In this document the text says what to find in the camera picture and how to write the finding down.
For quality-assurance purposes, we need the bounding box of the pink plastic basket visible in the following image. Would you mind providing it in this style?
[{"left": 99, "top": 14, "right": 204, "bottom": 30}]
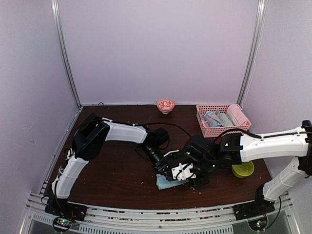
[{"left": 196, "top": 104, "right": 252, "bottom": 138}]

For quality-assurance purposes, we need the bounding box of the left aluminium frame post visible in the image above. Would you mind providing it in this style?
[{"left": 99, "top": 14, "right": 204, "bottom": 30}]
[{"left": 51, "top": 0, "right": 81, "bottom": 109}]

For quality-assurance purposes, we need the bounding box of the blue polka dot towel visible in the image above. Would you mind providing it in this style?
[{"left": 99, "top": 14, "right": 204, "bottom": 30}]
[{"left": 204, "top": 109, "right": 233, "bottom": 128}]

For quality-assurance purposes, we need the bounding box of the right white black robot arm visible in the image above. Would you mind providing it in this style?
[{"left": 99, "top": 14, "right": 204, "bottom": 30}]
[{"left": 183, "top": 120, "right": 312, "bottom": 215}]

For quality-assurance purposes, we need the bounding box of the lime green bowl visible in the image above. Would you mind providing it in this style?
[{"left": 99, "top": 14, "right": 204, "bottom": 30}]
[{"left": 232, "top": 161, "right": 254, "bottom": 178}]

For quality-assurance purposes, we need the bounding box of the pink rolled towel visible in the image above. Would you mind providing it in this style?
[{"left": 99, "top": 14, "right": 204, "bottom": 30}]
[{"left": 226, "top": 104, "right": 251, "bottom": 126}]

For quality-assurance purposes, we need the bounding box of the aluminium frame post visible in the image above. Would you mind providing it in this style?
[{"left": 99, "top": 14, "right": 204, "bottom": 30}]
[
  {"left": 237, "top": 0, "right": 267, "bottom": 107},
  {"left": 51, "top": 0, "right": 81, "bottom": 109}
]

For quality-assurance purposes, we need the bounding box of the front aluminium rail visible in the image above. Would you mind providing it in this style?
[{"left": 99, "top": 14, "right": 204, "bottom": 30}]
[{"left": 18, "top": 193, "right": 302, "bottom": 234}]

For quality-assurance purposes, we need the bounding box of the right aluminium frame post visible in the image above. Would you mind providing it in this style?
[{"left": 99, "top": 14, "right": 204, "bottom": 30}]
[{"left": 237, "top": 0, "right": 267, "bottom": 107}]

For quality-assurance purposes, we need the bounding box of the plain light blue towel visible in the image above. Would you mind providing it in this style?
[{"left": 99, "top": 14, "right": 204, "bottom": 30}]
[{"left": 156, "top": 174, "right": 188, "bottom": 190}]

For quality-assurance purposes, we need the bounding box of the orange patterned ceramic bowl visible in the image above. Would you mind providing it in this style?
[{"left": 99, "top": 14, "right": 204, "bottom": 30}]
[{"left": 156, "top": 98, "right": 175, "bottom": 114}]

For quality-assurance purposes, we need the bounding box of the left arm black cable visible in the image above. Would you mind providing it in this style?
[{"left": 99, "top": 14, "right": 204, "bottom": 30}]
[{"left": 136, "top": 122, "right": 193, "bottom": 138}]

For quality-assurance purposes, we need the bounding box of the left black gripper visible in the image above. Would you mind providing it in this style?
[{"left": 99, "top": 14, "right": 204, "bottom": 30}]
[{"left": 140, "top": 145, "right": 172, "bottom": 180}]

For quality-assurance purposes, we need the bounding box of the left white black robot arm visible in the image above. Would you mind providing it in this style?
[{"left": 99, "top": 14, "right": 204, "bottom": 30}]
[{"left": 47, "top": 113, "right": 180, "bottom": 216}]

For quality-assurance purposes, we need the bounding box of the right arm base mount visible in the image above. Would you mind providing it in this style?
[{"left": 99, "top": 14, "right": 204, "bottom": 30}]
[{"left": 233, "top": 201, "right": 275, "bottom": 220}]

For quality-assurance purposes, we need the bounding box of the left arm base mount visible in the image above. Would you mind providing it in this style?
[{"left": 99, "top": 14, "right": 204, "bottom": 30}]
[{"left": 44, "top": 203, "right": 87, "bottom": 221}]

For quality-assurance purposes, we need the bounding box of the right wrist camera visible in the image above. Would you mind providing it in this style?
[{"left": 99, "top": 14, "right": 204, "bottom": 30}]
[{"left": 171, "top": 163, "right": 196, "bottom": 181}]

